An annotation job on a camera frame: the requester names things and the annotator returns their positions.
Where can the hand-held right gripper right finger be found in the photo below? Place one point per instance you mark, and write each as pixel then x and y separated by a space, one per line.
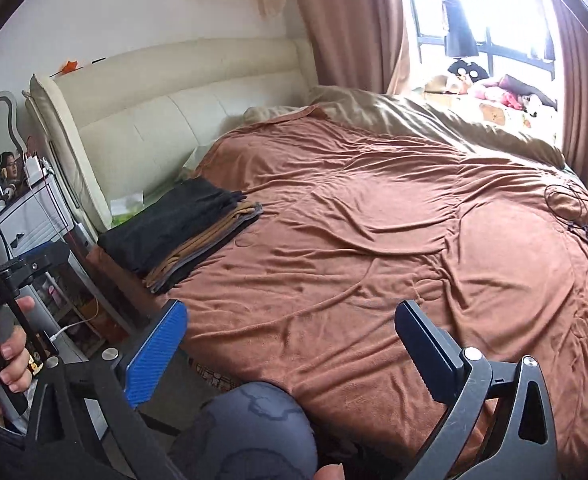
pixel 424 350

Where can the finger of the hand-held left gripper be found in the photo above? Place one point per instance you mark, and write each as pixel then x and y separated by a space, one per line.
pixel 38 260

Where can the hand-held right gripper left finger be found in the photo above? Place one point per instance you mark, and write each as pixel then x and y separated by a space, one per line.
pixel 156 355

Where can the black sweatshirt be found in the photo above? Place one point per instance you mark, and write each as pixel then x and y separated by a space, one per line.
pixel 168 225

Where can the grey folded clothes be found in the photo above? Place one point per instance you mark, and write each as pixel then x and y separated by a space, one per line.
pixel 193 270

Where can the brown folded clothes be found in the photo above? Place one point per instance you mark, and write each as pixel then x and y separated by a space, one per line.
pixel 208 235

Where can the person's left hand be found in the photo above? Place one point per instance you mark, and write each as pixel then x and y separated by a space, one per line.
pixel 16 360

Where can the person's right hand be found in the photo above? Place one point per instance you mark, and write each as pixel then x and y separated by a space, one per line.
pixel 329 472

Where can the white dresser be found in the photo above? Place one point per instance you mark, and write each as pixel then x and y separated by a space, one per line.
pixel 33 215

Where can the white charger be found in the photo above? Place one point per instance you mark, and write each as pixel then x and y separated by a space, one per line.
pixel 34 166

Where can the green tissue pack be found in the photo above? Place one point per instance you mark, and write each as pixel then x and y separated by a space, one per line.
pixel 128 212

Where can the person's leg in patterned trousers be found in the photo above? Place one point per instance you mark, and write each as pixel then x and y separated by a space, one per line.
pixel 244 430

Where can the brown blanket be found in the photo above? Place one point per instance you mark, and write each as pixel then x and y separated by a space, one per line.
pixel 374 235

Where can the framed mirror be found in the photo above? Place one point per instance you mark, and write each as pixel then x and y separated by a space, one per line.
pixel 3 135

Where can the cream upright cushion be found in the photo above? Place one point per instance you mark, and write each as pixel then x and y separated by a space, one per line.
pixel 58 130

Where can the orange toy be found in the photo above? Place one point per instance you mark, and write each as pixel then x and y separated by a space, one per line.
pixel 69 66

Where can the cream padded headboard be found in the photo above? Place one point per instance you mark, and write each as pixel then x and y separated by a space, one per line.
pixel 173 110

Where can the beige duvet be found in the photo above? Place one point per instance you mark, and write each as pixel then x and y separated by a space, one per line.
pixel 399 110

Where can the bear printed cream cloth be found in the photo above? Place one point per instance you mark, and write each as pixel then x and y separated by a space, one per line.
pixel 494 112

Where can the cream plush toy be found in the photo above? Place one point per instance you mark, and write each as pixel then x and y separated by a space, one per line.
pixel 441 84

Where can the pink plush toy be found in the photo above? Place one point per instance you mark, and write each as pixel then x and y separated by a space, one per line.
pixel 494 92

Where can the black white plush toy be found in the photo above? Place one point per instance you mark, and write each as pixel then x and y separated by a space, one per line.
pixel 466 70

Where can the pink curtain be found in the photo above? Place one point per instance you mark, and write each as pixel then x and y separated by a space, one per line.
pixel 349 25
pixel 584 85

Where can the black hanging garment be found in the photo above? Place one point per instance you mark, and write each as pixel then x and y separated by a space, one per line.
pixel 461 35

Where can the window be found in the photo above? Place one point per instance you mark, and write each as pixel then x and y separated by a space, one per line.
pixel 514 20

